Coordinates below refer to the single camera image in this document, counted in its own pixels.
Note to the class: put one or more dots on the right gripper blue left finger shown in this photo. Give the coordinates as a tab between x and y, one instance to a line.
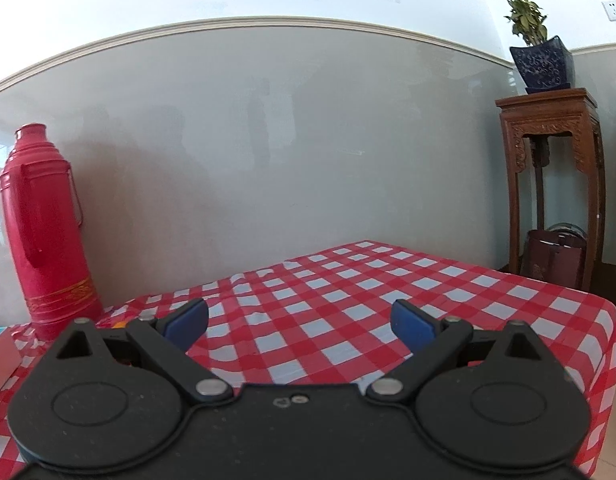
164	342

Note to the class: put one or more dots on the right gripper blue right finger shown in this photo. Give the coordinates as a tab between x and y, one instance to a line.
435	347

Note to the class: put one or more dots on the red white checkered tablecloth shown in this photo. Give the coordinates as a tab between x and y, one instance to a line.
325	318

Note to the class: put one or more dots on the dark red paper bag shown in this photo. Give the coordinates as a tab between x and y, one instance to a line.
555	255

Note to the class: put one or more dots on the red gift box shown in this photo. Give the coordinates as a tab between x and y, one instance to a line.
9	356

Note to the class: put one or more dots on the red thermos flask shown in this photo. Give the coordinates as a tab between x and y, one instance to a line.
42	216

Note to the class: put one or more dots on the carved wooden plant stand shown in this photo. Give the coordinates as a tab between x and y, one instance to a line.
556	136

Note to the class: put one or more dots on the blue ceramic plant pot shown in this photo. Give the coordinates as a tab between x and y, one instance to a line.
546	67

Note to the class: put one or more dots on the green potted plant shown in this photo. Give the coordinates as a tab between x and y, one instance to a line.
527	21

